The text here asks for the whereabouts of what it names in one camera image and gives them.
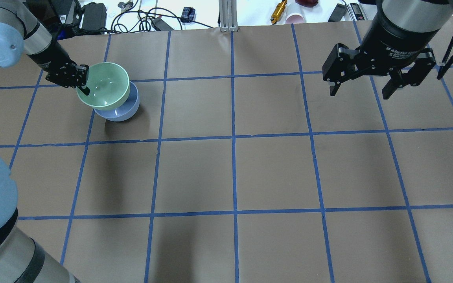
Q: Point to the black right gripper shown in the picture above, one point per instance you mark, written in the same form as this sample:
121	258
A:
397	37

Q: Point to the black power adapter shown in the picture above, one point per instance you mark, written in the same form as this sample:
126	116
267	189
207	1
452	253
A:
94	18

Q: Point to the yellow metal cylinder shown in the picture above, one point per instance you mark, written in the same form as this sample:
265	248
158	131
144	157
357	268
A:
278	12

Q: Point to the green bowl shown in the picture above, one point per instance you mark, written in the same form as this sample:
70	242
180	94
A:
109	86

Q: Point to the aluminium frame post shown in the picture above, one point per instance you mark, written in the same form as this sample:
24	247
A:
228	16

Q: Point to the small blue black box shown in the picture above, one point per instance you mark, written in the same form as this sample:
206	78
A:
188	15

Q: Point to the blue bowl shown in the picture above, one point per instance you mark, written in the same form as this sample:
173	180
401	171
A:
126	110

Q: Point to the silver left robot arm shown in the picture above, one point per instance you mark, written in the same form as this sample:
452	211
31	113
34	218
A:
22	259

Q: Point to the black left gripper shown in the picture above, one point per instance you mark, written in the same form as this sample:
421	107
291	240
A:
48	56

